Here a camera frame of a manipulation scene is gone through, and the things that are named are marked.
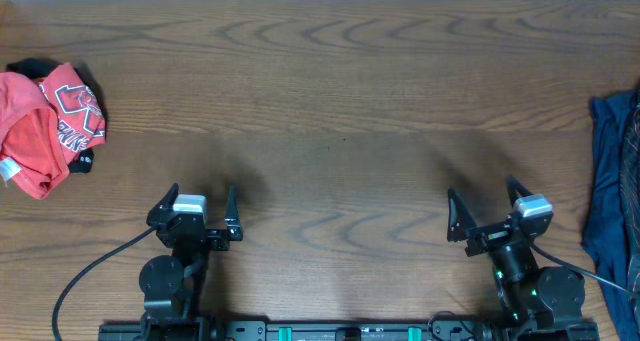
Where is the red printed t-shirt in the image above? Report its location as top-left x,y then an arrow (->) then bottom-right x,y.
1,63 -> 107,200

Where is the dark patterned garment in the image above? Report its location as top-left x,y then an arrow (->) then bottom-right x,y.
620,90 -> 639,326

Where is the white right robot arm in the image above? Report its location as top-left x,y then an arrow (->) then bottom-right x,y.
447,176 -> 598,340

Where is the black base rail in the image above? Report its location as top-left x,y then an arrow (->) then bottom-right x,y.
97,318 -> 599,341

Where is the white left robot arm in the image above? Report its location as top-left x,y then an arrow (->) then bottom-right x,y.
139,184 -> 243,340

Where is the dark blue garment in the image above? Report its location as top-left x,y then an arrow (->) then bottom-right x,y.
582,89 -> 639,340

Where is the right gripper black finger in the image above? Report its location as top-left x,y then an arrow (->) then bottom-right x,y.
446,189 -> 477,242
506,175 -> 532,209

